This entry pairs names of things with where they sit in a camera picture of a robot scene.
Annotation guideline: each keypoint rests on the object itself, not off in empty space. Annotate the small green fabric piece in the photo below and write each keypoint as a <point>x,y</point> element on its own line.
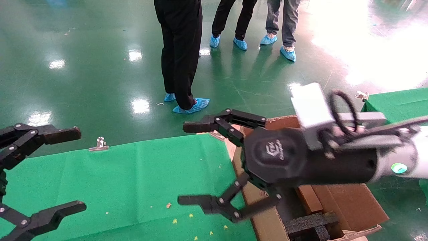
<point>424,190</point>

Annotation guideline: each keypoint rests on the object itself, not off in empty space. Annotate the person in black trousers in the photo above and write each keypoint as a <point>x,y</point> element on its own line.
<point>242,16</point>
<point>182,50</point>

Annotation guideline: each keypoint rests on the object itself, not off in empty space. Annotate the person in grey jeans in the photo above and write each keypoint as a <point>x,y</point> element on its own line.
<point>288,20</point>

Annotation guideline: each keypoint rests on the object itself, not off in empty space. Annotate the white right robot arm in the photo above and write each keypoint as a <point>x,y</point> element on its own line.
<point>421,157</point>

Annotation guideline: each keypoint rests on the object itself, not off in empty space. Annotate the silver binder clip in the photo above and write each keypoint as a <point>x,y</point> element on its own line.
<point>217,135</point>
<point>362,96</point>
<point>99,146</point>

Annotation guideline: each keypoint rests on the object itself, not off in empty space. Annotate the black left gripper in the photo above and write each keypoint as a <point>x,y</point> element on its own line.
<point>3,185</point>

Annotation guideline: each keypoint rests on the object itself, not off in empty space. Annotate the green table cloth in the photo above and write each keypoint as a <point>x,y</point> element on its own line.
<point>401,103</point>
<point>117,180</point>

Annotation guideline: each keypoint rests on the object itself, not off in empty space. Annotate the small brown cardboard box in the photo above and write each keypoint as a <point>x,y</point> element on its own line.
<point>309,199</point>

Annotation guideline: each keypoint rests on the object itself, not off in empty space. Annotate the black foam insert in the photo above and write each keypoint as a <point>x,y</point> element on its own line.
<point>311,222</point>

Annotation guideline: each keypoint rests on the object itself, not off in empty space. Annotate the large open cardboard carton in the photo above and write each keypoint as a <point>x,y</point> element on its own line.
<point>351,204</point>

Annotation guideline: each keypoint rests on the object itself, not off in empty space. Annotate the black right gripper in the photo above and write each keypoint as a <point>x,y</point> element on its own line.
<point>277,157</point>

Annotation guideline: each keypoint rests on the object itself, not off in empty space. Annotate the blue shoe cover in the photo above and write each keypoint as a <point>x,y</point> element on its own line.
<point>192,105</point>
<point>268,39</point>
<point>240,44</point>
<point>170,97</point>
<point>215,41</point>
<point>288,53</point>

